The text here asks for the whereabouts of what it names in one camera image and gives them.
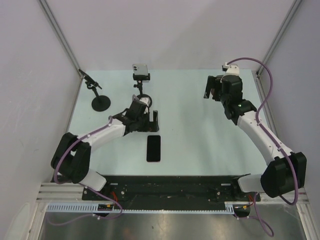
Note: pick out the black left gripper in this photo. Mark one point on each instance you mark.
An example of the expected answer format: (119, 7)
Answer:
(151, 126)

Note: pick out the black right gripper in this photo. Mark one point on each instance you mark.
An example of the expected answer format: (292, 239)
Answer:
(218, 84)

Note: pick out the pink phone black screen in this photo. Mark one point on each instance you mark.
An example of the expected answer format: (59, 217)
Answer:
(153, 152)

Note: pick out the black tripod phone stand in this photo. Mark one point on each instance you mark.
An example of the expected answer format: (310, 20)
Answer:
(140, 79)

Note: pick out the white phone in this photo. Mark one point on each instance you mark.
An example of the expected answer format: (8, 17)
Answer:
(140, 69)

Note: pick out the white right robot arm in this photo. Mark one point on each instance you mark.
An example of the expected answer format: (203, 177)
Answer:
(285, 170)

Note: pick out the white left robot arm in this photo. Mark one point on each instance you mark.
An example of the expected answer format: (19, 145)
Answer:
(73, 154)

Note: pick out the empty black phone stand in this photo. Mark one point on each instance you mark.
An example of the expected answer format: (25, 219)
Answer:
(101, 102)

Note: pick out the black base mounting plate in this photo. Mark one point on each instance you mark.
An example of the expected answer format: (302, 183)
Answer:
(175, 193)

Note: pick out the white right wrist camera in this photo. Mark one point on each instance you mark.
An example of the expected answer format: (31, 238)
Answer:
(231, 69)

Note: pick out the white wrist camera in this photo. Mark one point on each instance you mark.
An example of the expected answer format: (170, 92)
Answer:
(231, 69)
(144, 98)

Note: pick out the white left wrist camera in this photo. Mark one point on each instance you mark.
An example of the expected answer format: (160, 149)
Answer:
(144, 98)

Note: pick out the white corner frame post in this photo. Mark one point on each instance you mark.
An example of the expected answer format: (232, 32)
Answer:
(289, 17)

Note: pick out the left aluminium frame post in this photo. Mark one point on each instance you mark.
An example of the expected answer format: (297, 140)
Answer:
(49, 14)

